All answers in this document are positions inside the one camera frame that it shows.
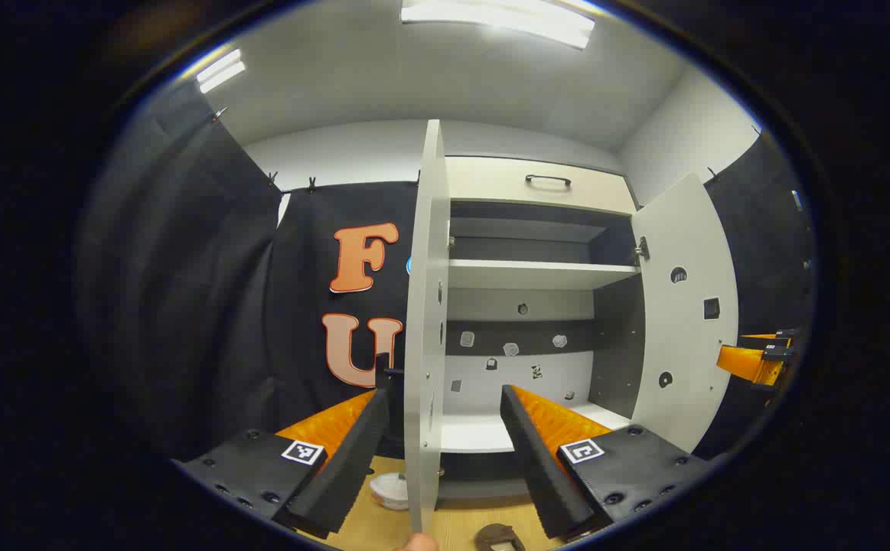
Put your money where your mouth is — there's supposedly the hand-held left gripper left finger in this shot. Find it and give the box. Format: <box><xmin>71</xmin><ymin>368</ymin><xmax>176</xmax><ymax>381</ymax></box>
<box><xmin>171</xmin><ymin>386</ymin><xmax>393</xmax><ymax>540</ymax></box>

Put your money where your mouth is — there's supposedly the white cabinet drawer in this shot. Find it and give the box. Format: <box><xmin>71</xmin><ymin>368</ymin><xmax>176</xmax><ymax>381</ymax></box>
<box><xmin>445</xmin><ymin>157</ymin><xmax>638</xmax><ymax>217</ymax></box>

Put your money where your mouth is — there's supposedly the long ceiling light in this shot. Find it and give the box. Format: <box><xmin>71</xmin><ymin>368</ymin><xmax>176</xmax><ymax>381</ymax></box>
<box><xmin>401</xmin><ymin>0</ymin><xmax>595</xmax><ymax>49</ymax></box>

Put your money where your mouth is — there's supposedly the white cabinet shelf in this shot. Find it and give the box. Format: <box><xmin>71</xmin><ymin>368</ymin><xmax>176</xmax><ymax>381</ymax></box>
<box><xmin>448</xmin><ymin>259</ymin><xmax>641</xmax><ymax>292</ymax></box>

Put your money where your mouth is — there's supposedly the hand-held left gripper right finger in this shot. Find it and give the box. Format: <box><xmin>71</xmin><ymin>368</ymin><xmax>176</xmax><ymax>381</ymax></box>
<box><xmin>500</xmin><ymin>384</ymin><xmax>721</xmax><ymax>543</ymax></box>

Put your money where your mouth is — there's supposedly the black backdrop cloth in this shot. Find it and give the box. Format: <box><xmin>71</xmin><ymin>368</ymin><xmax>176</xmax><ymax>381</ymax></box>
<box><xmin>77</xmin><ymin>77</ymin><xmax>421</xmax><ymax>460</ymax></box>
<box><xmin>693</xmin><ymin>134</ymin><xmax>817</xmax><ymax>460</ymax></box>

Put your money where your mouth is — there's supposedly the white shoe cabinet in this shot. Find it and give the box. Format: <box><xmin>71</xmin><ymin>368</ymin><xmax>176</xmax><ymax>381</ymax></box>
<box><xmin>418</xmin><ymin>153</ymin><xmax>644</xmax><ymax>502</ymax></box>

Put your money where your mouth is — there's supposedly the brown fuzzy shoe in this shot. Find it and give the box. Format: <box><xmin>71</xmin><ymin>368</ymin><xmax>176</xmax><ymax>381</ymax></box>
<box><xmin>475</xmin><ymin>523</ymin><xmax>526</xmax><ymax>551</ymax></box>

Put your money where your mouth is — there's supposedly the white round object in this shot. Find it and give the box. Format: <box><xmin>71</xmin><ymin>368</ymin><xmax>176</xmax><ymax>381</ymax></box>
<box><xmin>370</xmin><ymin>472</ymin><xmax>412</xmax><ymax>511</ymax></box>

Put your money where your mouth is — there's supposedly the black left door handle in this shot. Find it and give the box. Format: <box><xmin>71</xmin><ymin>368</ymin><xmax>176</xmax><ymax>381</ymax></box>
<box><xmin>374</xmin><ymin>354</ymin><xmax>406</xmax><ymax>391</ymax></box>

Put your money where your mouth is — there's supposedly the small ceiling light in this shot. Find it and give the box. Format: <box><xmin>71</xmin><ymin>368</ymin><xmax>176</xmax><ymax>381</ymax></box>
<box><xmin>197</xmin><ymin>50</ymin><xmax>246</xmax><ymax>94</ymax></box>

